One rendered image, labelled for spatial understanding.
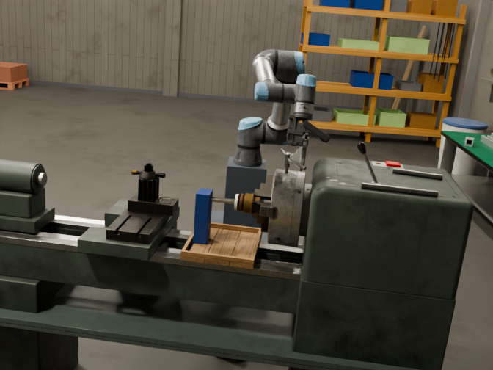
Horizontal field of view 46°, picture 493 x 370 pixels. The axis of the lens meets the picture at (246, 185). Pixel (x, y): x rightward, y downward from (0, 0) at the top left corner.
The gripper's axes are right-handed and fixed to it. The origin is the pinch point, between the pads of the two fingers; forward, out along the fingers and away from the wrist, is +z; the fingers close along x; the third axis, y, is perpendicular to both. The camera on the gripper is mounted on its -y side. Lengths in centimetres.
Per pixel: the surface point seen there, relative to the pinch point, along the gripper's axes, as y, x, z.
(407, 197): -39.3, 3.2, 6.8
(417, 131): -170, -684, -114
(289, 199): 4.0, -6.9, 12.3
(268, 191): 13.4, -22.5, 9.8
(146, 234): 59, -7, 33
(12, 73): 555, -816, -170
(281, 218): 6.3, -7.1, 20.1
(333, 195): -12.3, 3.3, 9.2
